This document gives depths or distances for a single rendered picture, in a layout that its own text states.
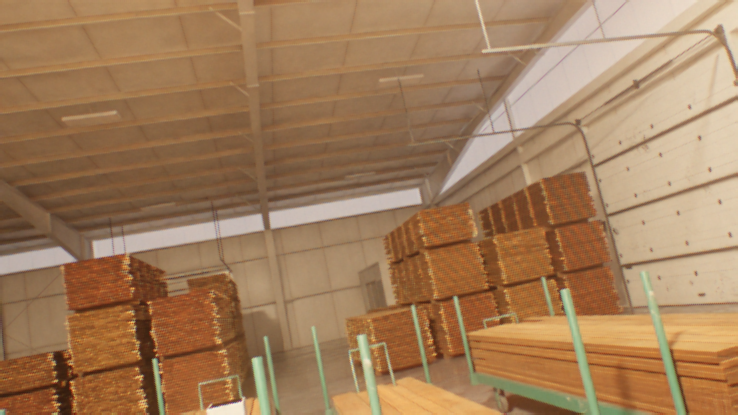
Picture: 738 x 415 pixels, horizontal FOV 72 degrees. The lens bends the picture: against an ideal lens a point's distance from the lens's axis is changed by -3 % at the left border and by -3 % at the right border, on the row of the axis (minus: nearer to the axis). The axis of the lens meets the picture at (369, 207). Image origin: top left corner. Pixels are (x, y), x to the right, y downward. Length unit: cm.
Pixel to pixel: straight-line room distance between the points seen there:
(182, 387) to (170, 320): 117
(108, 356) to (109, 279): 132
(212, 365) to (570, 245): 742
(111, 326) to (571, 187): 936
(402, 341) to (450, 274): 161
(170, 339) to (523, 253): 688
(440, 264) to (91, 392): 664
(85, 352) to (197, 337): 191
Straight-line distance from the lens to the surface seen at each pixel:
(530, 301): 1098
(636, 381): 370
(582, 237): 1177
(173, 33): 1202
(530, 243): 1114
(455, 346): 1041
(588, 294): 1174
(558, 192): 1175
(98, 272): 1029
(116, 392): 1026
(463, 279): 1058
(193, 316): 990
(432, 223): 1047
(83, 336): 1041
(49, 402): 1060
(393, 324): 1005
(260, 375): 253
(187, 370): 994
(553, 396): 458
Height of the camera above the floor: 143
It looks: 10 degrees up
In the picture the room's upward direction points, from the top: 12 degrees counter-clockwise
